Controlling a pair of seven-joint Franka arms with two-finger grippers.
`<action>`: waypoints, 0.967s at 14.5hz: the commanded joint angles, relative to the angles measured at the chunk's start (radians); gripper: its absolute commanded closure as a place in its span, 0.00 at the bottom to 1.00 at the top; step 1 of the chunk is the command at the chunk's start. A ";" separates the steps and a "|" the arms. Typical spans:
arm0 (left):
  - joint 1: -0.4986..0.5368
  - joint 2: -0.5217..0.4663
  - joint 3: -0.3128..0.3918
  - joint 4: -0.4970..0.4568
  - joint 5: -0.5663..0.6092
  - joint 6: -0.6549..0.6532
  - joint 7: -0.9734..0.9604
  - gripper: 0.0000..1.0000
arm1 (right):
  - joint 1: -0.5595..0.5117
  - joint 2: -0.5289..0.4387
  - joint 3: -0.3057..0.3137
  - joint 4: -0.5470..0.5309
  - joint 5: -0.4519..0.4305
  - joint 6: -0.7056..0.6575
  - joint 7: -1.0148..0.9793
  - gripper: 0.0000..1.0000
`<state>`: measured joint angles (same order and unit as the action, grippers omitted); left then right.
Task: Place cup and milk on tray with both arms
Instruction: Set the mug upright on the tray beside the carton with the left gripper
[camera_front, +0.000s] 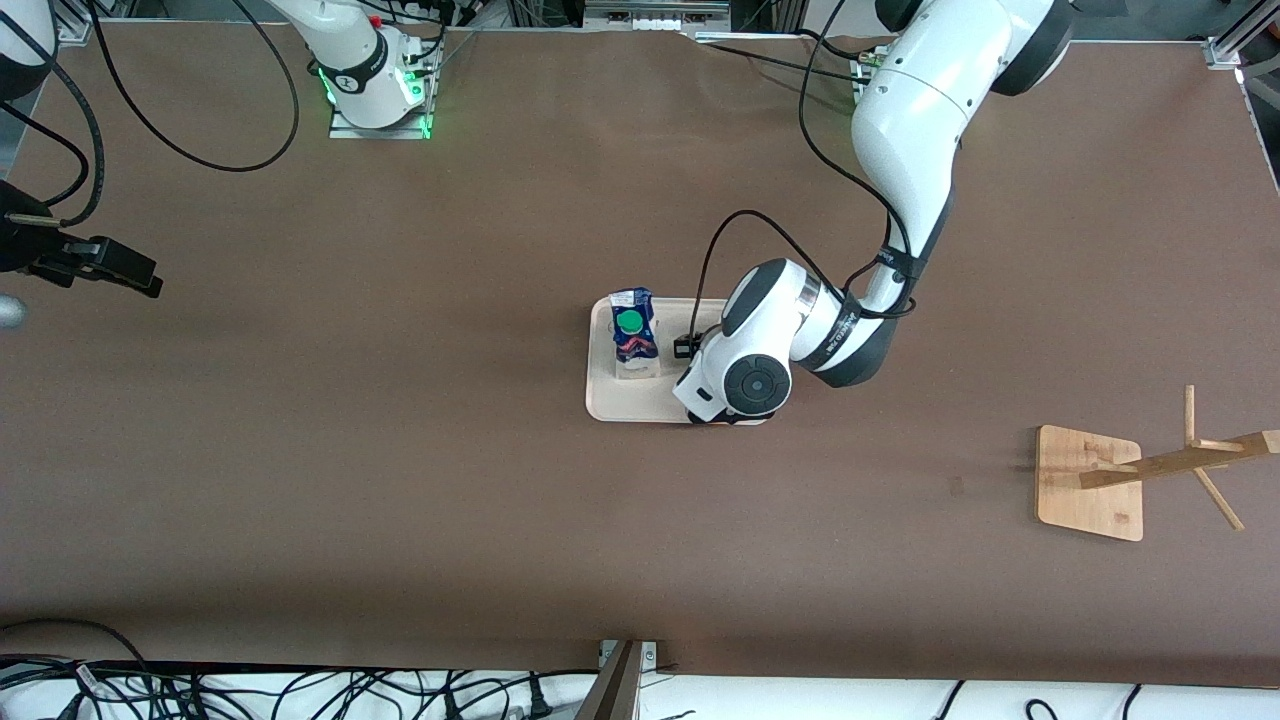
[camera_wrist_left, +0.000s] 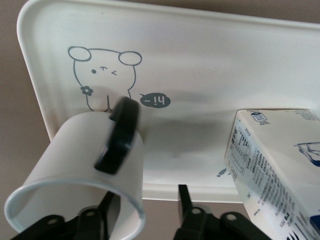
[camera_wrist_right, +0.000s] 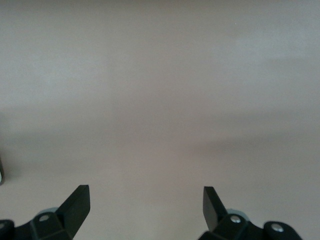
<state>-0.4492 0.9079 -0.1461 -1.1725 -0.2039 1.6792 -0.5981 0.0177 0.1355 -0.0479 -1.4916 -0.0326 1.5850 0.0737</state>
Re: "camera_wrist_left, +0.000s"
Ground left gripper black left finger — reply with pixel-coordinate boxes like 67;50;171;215
9;189;119;240

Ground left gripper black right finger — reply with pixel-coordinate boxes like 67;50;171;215
172;184;264;240

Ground white smiley mug black handle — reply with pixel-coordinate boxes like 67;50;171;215
3;96;147;240

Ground blue white milk carton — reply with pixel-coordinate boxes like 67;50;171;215
223;108;320;240

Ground cream rabbit print tray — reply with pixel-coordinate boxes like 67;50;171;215
16;0;320;204

